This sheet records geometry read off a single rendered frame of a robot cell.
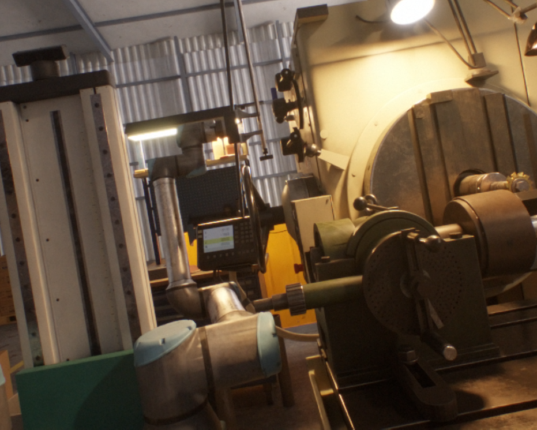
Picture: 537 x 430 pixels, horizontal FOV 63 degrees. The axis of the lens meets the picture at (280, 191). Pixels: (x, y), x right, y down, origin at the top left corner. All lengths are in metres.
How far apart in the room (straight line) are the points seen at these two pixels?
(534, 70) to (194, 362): 1.27
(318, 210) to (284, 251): 2.92
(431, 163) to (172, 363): 0.83
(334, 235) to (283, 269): 3.23
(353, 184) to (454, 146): 0.29
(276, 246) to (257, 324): 3.04
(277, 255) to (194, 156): 2.42
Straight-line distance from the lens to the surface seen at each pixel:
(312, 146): 1.26
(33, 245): 1.33
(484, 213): 1.01
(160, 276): 3.17
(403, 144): 1.26
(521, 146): 1.40
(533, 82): 1.58
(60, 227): 1.35
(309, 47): 1.38
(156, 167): 1.84
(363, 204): 0.91
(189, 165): 1.84
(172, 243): 1.74
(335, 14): 1.42
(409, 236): 0.78
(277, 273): 4.15
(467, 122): 1.33
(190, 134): 1.85
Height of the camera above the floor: 1.37
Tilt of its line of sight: level
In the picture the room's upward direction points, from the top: 10 degrees counter-clockwise
